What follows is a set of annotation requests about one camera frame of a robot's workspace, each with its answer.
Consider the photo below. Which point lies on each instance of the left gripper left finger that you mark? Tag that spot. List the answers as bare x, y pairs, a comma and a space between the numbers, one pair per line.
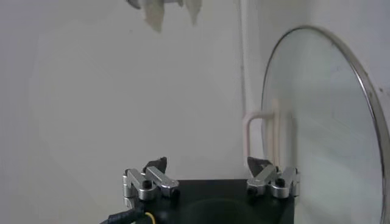
152, 178

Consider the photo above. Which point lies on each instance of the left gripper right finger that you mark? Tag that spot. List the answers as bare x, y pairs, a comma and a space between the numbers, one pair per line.
268, 178

